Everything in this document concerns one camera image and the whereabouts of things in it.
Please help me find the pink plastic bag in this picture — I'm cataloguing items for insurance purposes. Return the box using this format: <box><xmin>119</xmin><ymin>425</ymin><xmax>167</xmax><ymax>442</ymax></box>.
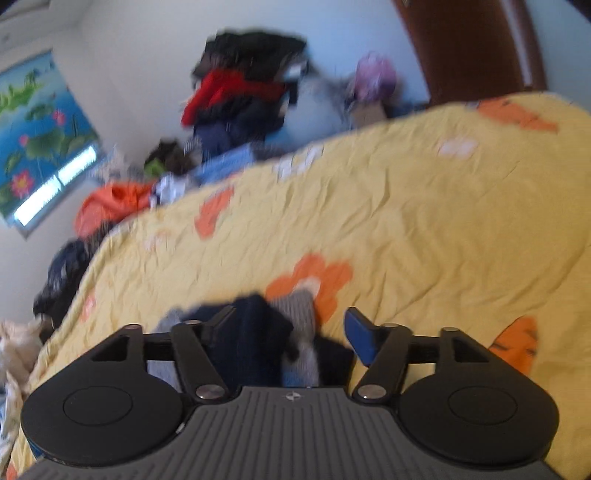
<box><xmin>353</xmin><ymin>53</ymin><xmax>399</xmax><ymax>102</ymax></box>

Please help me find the window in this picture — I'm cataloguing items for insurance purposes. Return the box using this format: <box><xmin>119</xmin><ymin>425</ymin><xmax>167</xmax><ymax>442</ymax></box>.
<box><xmin>14</xmin><ymin>143</ymin><xmax>105</xmax><ymax>238</ymax></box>

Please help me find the dark brown garment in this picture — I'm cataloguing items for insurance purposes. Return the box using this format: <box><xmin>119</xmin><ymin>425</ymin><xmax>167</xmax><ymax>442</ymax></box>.
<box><xmin>144</xmin><ymin>140</ymin><xmax>195</xmax><ymax>176</ymax></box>

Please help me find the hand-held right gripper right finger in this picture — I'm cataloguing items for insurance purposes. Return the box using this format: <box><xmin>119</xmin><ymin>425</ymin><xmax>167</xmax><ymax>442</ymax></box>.
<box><xmin>344</xmin><ymin>307</ymin><xmax>502</xmax><ymax>404</ymax></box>

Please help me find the navy sweater with grey stripes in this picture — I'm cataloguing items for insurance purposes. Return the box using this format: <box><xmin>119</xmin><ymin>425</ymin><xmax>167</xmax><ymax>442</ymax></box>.
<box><xmin>148</xmin><ymin>291</ymin><xmax>356</xmax><ymax>388</ymax></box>

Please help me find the brown wooden door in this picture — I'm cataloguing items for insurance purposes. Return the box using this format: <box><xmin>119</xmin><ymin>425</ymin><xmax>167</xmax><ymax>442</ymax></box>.
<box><xmin>392</xmin><ymin>0</ymin><xmax>549</xmax><ymax>106</ymax></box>

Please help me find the large white bundle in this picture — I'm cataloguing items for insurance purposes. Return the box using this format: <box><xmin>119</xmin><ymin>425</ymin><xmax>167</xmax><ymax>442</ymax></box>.
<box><xmin>281</xmin><ymin>69</ymin><xmax>352</xmax><ymax>139</ymax></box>

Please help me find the floral pillow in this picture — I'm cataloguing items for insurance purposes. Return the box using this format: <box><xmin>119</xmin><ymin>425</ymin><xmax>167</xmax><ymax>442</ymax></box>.
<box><xmin>92</xmin><ymin>148</ymin><xmax>139</xmax><ymax>185</ymax></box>

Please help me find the orange cloth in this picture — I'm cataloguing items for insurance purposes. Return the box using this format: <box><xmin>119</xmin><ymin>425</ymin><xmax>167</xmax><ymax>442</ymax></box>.
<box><xmin>74</xmin><ymin>181</ymin><xmax>156</xmax><ymax>238</ymax></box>

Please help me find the cardboard box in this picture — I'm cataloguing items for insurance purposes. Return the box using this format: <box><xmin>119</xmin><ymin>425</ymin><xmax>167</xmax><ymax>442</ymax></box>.
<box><xmin>351</xmin><ymin>99</ymin><xmax>387</xmax><ymax>128</ymax></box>

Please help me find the heap of dark patterned clothes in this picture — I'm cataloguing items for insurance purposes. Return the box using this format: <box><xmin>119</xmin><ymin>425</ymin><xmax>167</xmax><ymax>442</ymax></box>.
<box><xmin>33</xmin><ymin>226</ymin><xmax>116</xmax><ymax>325</ymax></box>

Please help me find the lotus pond wall poster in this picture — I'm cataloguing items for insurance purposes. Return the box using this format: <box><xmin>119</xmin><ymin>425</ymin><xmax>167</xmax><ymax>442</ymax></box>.
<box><xmin>0</xmin><ymin>51</ymin><xmax>100</xmax><ymax>217</ymax></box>

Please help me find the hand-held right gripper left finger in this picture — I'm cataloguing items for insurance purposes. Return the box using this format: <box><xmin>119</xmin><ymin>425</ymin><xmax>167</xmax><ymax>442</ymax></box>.
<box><xmin>85</xmin><ymin>305</ymin><xmax>237</xmax><ymax>404</ymax></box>

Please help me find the white patterned cloth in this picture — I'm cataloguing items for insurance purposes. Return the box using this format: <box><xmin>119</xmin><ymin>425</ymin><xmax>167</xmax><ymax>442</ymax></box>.
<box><xmin>0</xmin><ymin>381</ymin><xmax>29</xmax><ymax>472</ymax></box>

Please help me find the pile of dark and red clothes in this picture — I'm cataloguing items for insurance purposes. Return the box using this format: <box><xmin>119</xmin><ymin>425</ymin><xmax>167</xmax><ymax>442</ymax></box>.
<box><xmin>180</xmin><ymin>30</ymin><xmax>310</xmax><ymax>154</ymax></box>

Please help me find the white crumpled cloth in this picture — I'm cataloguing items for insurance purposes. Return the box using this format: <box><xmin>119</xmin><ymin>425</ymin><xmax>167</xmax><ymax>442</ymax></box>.
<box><xmin>150</xmin><ymin>174</ymin><xmax>195</xmax><ymax>207</ymax></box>

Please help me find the light blue blanket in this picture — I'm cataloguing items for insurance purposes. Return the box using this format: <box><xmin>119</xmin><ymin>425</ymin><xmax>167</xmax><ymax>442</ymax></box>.
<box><xmin>191</xmin><ymin>143</ymin><xmax>259</xmax><ymax>185</ymax></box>

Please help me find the yellow carrot print blanket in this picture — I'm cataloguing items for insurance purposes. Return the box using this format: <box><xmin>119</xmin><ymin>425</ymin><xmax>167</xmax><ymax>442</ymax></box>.
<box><xmin>0</xmin><ymin>91</ymin><xmax>591</xmax><ymax>480</ymax></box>

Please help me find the beige cloth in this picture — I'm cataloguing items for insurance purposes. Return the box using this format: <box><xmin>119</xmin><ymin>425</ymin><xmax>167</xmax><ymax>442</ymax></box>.
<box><xmin>0</xmin><ymin>318</ymin><xmax>45</xmax><ymax>388</ymax></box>

